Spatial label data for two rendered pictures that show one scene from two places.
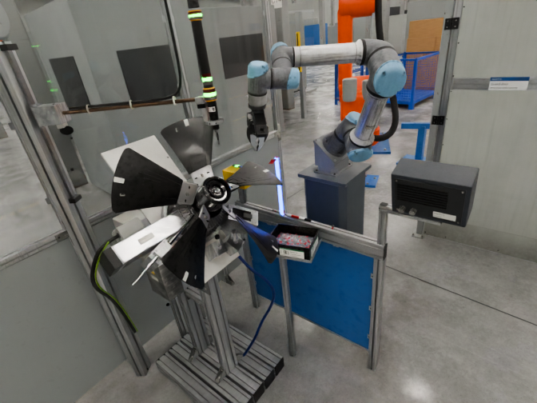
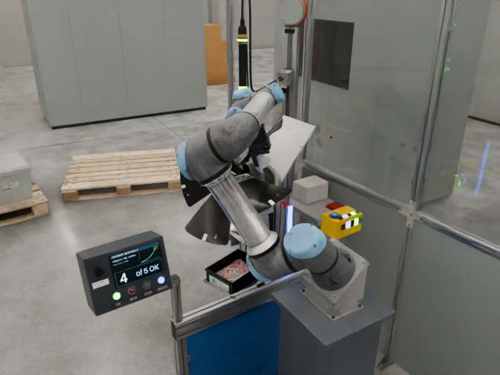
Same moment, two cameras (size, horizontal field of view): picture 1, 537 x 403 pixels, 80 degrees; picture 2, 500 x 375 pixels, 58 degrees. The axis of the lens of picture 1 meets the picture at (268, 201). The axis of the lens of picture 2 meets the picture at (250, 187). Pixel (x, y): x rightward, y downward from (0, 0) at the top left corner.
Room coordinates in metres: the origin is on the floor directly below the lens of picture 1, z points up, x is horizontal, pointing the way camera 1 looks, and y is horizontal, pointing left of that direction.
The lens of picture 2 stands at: (1.74, -1.70, 2.01)
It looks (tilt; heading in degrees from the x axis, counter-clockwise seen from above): 24 degrees down; 105
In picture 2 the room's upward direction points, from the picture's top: straight up
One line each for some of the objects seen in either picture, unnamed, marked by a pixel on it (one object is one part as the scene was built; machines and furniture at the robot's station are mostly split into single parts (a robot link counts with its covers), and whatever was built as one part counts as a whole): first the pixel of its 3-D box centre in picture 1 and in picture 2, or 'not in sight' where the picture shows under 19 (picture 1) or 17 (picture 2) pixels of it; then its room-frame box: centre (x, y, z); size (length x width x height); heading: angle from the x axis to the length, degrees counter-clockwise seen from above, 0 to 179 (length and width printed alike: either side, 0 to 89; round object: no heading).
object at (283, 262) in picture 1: (288, 306); not in sight; (1.28, -0.04, 0.40); 0.03 x 0.03 x 0.80; 64
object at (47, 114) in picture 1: (50, 113); (285, 77); (1.29, 0.79, 1.54); 0.10 x 0.07 x 0.09; 84
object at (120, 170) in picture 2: not in sight; (124, 172); (-0.84, 2.50, 0.07); 1.20 x 1.00 x 0.15; 28
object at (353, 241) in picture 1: (300, 225); (270, 289); (1.42, -0.15, 0.82); 0.90 x 0.04 x 0.08; 49
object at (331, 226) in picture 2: (239, 177); (341, 223); (1.68, 0.15, 1.02); 0.16 x 0.10 x 0.11; 49
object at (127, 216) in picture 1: (131, 226); (308, 188); (1.46, 0.73, 0.92); 0.17 x 0.16 x 0.11; 49
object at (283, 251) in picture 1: (292, 241); (235, 271); (1.25, -0.09, 0.85); 0.22 x 0.17 x 0.07; 64
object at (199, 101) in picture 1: (209, 109); not in sight; (1.22, 0.17, 1.50); 0.09 x 0.07 x 0.10; 84
